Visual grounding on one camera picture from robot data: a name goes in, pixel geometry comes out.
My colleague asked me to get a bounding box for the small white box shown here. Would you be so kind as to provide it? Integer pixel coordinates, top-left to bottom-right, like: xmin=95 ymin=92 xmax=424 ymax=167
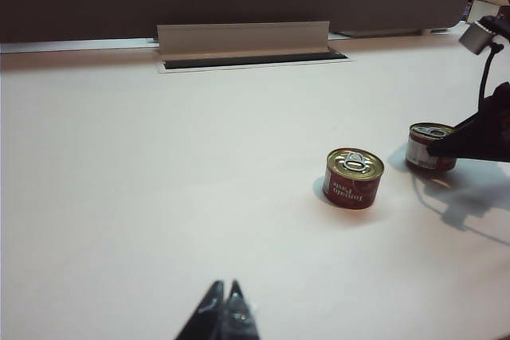
xmin=467 ymin=0 xmax=510 ymax=25

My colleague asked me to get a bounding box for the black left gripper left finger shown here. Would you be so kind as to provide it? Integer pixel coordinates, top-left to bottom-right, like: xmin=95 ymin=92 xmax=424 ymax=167
xmin=173 ymin=279 xmax=226 ymax=340

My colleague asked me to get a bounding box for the white cable tray flap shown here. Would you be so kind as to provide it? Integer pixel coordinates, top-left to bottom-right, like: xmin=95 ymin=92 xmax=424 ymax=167
xmin=155 ymin=20 xmax=332 ymax=55

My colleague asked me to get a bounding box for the red tomato paste can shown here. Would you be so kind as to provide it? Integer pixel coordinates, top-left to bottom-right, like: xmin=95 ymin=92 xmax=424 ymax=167
xmin=321 ymin=147 xmax=386 ymax=210

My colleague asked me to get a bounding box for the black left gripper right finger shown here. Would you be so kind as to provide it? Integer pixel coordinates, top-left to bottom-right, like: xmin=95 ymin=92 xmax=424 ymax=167
xmin=218 ymin=278 xmax=261 ymax=340

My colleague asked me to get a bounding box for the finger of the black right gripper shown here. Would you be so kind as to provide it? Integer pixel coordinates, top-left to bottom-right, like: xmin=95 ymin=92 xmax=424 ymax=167
xmin=426 ymin=80 xmax=510 ymax=162

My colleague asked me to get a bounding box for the black camera cable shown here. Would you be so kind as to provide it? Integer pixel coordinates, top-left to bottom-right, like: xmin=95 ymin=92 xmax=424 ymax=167
xmin=475 ymin=42 xmax=504 ymax=113

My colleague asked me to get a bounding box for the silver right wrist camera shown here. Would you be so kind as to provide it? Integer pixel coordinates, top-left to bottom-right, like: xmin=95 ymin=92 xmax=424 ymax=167
xmin=457 ymin=21 xmax=493 ymax=55

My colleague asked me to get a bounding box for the red can with white label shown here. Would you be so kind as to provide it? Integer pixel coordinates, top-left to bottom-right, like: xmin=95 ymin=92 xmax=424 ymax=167
xmin=405 ymin=122 xmax=459 ymax=172

